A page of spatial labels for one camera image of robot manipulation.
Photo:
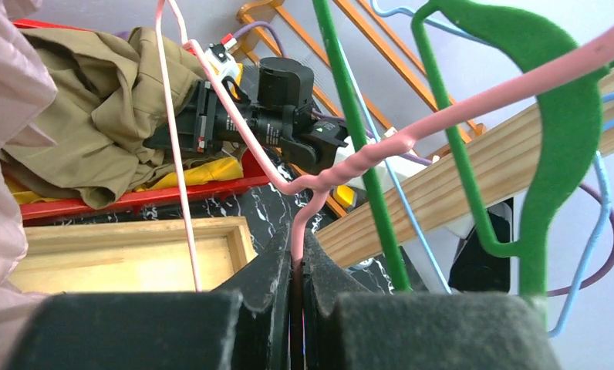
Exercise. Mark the orange wooden shoe rack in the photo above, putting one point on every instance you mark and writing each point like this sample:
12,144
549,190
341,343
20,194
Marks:
381,52

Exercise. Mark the green plastic hanger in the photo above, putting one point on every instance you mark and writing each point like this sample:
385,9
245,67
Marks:
557,127

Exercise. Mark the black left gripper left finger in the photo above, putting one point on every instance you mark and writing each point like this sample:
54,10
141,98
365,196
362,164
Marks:
241,324

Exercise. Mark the yellow object on rack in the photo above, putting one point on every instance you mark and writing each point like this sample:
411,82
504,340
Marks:
349,198

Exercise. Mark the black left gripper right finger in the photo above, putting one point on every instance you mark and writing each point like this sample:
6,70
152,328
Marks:
349,327

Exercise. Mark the brown garment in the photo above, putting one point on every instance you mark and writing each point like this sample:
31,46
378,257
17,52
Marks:
102,107

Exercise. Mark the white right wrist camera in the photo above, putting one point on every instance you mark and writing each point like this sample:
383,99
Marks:
223,62

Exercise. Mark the red plastic bin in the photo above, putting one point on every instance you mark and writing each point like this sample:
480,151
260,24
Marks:
143,196

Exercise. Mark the yellow pleated skirt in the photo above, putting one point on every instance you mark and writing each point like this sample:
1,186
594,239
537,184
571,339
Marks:
222,169

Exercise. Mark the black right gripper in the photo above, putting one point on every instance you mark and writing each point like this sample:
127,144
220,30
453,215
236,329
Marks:
195,122

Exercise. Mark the light blue wire hanger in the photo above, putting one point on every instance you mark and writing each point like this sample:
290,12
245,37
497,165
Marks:
469,68

